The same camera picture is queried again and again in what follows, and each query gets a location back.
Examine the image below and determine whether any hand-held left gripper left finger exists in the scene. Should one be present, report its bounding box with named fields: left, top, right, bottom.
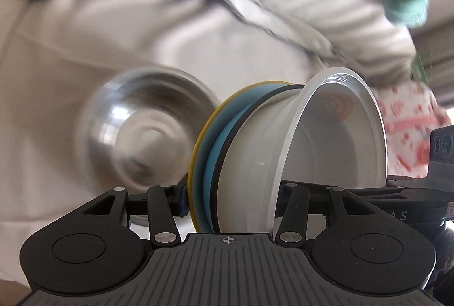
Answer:
left=81, top=179, right=191, bottom=249

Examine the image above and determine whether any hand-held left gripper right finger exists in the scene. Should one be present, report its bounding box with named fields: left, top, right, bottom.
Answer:
left=275, top=182, right=383, bottom=247

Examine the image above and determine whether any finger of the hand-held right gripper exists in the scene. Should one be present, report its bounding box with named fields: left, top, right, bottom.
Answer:
left=280, top=178, right=407, bottom=200

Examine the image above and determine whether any blue bowl with dark rim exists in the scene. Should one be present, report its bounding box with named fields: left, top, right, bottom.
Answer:
left=198, top=83, right=306, bottom=233

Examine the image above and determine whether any translucent plastic bowl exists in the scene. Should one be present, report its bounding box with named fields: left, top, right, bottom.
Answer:
left=271, top=67, right=388, bottom=236

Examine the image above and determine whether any small white bowl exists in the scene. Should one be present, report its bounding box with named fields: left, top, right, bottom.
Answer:
left=216, top=89, right=310, bottom=234

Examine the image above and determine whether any steel bowl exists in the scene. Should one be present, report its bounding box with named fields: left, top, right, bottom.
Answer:
left=79, top=66, right=222, bottom=227

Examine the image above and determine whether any pink floral cloth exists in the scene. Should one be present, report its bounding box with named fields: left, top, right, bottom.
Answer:
left=375, top=81, right=450, bottom=180

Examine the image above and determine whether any beige bed sheet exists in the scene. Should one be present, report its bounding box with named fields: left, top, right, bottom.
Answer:
left=0, top=0, right=355, bottom=292

